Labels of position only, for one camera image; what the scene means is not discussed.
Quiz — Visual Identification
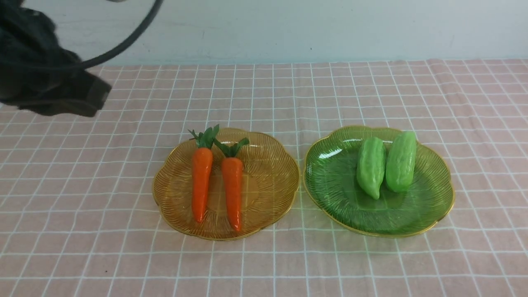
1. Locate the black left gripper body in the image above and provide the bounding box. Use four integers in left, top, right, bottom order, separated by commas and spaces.
1, 0, 85, 106

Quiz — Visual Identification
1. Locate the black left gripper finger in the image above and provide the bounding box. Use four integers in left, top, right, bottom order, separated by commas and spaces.
25, 73, 113, 117

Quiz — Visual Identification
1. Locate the orange toy carrot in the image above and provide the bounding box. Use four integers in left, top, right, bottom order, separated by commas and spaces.
189, 125, 219, 224
214, 138, 250, 232

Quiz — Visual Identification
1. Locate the pink checkered tablecloth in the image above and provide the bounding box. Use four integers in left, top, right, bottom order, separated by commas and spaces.
0, 59, 527, 297

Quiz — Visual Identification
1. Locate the amber plastic plate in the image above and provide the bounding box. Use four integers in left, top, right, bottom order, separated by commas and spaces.
152, 127, 299, 241

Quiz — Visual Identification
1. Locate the green plastic plate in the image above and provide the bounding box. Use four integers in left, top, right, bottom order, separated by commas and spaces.
303, 125, 456, 238

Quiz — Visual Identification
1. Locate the black camera cable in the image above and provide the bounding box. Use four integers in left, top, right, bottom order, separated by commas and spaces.
0, 0, 165, 73

